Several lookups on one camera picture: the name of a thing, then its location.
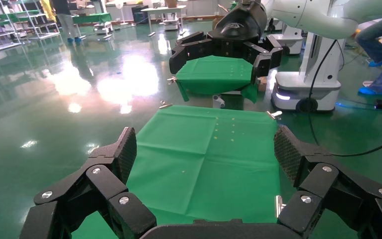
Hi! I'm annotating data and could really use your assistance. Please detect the small white floor unit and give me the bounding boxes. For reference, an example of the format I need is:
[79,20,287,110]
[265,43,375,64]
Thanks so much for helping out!
[162,19,180,31]

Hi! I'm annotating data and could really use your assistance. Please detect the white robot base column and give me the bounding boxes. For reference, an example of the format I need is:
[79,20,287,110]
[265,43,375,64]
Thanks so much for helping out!
[271,31,345,114]

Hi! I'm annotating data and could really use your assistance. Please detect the green covered table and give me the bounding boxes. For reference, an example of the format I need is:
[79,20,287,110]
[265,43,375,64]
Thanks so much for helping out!
[72,12,113,34]

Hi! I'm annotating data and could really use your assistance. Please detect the plain green cloth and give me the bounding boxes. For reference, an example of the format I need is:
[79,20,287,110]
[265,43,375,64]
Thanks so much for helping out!
[175,55,260,104]

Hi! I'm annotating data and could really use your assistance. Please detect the green cloth with yellow marks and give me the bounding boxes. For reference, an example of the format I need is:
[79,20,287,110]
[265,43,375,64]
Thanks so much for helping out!
[126,105,281,226]

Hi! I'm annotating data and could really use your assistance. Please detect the white folding table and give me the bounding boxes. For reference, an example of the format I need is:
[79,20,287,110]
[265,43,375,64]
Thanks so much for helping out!
[140,4,187,37]

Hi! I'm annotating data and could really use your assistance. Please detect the standing person grey trousers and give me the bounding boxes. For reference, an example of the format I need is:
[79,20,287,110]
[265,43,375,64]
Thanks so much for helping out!
[50,0,83,44]

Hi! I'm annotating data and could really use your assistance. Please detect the white mobile robot unit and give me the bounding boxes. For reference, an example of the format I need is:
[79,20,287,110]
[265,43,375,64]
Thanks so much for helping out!
[273,23,306,56]

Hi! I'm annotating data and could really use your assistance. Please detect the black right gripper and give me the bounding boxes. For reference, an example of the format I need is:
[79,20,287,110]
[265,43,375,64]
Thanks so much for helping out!
[169,1,284,85]

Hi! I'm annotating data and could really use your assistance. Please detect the black floor cable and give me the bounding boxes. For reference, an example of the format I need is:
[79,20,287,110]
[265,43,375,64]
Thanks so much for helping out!
[307,39,382,158]

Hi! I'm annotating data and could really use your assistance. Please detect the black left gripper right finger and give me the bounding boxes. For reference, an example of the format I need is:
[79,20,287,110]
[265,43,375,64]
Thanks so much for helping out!
[273,125,382,239]

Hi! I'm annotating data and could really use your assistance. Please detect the black cabinet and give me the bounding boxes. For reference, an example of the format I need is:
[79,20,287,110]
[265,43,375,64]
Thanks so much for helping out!
[131,4,150,25]

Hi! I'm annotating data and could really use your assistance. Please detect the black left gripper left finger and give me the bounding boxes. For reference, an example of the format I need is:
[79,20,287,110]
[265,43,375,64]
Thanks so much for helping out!
[19,126,157,239]

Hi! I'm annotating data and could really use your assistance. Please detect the white rack with green bins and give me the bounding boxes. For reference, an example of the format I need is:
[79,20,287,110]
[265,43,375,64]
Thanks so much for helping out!
[0,0,61,41]

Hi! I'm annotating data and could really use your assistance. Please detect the white pedestal fan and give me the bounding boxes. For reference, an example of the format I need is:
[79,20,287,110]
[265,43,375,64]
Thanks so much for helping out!
[114,0,129,27]

